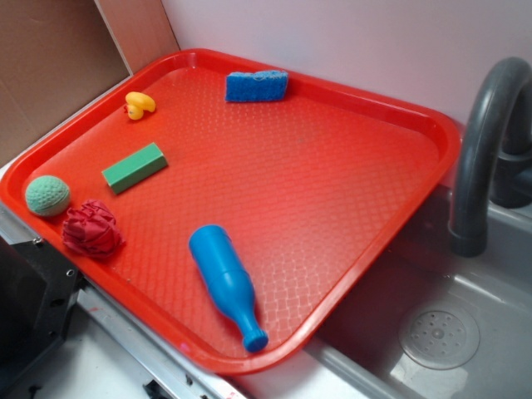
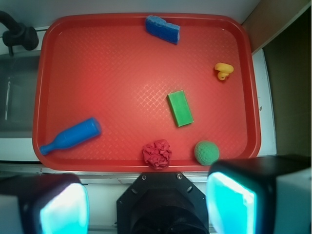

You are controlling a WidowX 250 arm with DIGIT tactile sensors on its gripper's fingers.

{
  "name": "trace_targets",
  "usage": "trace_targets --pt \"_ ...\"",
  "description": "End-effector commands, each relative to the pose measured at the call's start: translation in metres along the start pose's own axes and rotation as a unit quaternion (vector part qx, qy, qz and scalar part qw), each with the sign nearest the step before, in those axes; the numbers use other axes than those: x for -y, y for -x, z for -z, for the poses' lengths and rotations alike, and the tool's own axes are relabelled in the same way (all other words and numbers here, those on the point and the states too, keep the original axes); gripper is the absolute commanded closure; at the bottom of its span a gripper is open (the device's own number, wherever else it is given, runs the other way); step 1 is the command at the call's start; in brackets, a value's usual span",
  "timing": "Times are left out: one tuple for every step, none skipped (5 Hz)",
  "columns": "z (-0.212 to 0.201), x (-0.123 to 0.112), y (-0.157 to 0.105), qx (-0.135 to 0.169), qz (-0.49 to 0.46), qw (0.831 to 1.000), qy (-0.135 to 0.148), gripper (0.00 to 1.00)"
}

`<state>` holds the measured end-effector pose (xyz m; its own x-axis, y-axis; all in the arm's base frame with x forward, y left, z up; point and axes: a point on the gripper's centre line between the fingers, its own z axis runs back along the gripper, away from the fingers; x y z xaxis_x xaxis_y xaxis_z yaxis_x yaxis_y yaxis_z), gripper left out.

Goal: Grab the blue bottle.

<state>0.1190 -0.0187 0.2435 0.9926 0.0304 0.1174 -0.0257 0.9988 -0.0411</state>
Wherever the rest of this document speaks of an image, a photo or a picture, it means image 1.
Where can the blue plastic bottle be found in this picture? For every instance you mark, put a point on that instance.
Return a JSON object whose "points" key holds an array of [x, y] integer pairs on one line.
{"points": [[228, 283]]}

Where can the red plastic tray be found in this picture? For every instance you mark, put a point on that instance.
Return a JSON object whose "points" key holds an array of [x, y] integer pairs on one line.
{"points": [[310, 189]]}

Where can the blue sponge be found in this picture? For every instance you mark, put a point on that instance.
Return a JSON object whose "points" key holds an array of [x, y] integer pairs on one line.
{"points": [[256, 87]]}

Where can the green rectangular block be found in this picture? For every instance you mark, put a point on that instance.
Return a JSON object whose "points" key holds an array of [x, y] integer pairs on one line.
{"points": [[135, 168]]}

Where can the yellow rubber duck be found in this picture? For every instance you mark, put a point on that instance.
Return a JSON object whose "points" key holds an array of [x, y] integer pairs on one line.
{"points": [[137, 103]]}

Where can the crumpled red cloth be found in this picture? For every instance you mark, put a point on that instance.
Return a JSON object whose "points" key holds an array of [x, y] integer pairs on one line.
{"points": [[91, 230]]}

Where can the grey plastic sink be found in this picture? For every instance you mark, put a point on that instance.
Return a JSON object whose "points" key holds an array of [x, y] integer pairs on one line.
{"points": [[359, 340]]}

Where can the green textured ball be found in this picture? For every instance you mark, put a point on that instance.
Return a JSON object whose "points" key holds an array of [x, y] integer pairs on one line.
{"points": [[47, 196]]}

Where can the round sink drain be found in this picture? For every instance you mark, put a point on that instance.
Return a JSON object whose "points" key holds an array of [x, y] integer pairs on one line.
{"points": [[439, 335]]}

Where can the grey toy faucet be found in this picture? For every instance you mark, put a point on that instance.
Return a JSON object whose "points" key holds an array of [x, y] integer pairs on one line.
{"points": [[495, 161]]}

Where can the brown cardboard panel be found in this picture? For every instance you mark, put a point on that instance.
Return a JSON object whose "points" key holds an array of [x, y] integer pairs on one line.
{"points": [[59, 56]]}

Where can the black metal bracket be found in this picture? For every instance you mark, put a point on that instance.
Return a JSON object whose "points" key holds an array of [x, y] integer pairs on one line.
{"points": [[38, 286]]}

